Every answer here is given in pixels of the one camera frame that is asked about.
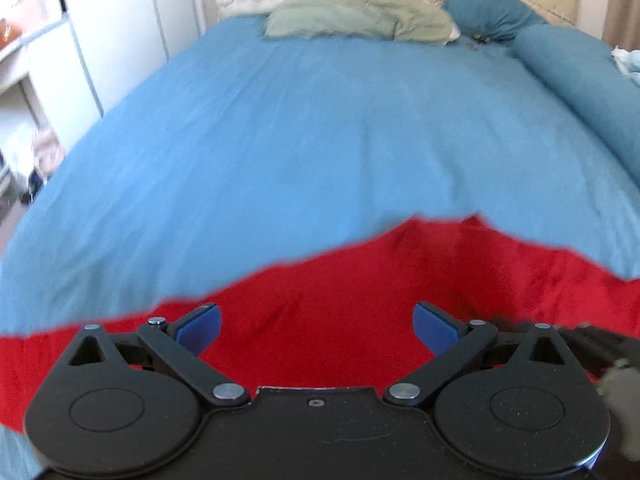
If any red knit garment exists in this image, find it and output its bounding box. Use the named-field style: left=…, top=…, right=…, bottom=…
left=1, top=216, right=639, bottom=431

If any teal rolled duvet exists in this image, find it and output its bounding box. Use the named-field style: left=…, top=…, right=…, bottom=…
left=512, top=25, right=639, bottom=181

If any blue bed sheet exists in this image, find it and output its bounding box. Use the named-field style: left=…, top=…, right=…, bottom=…
left=1, top=16, right=639, bottom=479

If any light blue blanket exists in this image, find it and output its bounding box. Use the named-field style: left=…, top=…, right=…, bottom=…
left=612, top=47, right=640, bottom=86

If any white shelf unit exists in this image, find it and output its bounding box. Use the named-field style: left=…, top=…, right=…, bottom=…
left=1, top=0, right=103, bottom=206

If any dark teal pillow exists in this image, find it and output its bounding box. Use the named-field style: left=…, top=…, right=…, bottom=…
left=444, top=0, right=547, bottom=42

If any white wardrobe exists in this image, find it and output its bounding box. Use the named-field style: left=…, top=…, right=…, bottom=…
left=63, top=0, right=203, bottom=113

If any green pillow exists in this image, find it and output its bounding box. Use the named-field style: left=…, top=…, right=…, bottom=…
left=265, top=0, right=461, bottom=46

